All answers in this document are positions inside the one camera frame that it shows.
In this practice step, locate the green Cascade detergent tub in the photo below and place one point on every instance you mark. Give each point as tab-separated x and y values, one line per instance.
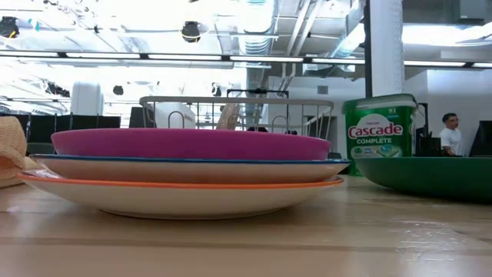
378	131

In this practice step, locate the yellow cloth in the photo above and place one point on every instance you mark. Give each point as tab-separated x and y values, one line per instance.
11	146

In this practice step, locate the black desktop equipment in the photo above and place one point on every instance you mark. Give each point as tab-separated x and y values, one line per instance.
428	146

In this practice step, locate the orange patterned plate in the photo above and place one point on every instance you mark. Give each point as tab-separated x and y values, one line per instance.
180	200

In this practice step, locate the magenta plate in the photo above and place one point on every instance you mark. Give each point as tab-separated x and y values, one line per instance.
192	144

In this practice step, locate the white cylindrical appliance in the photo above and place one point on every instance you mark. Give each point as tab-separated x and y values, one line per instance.
86	98

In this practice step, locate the person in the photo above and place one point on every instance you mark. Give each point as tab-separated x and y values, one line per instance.
450	138

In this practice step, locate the ceiling light rail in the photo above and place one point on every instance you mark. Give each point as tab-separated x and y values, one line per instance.
184	57

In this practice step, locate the blue-rimmed cream plate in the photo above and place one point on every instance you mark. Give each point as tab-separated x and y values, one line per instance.
192	172

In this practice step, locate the black ceiling dome camera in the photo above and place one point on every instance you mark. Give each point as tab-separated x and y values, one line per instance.
191	31

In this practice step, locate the green bowl white inside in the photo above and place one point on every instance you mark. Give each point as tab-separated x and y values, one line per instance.
423	177

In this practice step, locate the black monitor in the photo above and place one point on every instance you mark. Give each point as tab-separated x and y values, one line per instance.
482	140
140	117

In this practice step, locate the green storage bin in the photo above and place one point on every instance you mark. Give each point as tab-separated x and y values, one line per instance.
40	148

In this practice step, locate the black partition panels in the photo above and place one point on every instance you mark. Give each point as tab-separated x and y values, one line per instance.
77	132

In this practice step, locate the beige ceramic plate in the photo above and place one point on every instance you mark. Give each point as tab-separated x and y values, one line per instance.
227	117

